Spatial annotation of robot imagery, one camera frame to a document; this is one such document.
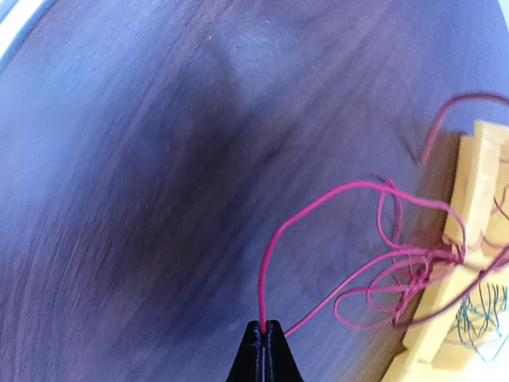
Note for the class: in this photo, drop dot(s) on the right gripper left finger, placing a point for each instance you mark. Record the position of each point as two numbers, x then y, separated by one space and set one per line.
247 365

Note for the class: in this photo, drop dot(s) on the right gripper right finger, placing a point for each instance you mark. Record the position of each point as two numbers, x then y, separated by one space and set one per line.
279 365

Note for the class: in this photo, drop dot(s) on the yellow three-compartment bin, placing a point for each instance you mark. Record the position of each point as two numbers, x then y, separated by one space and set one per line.
462 343

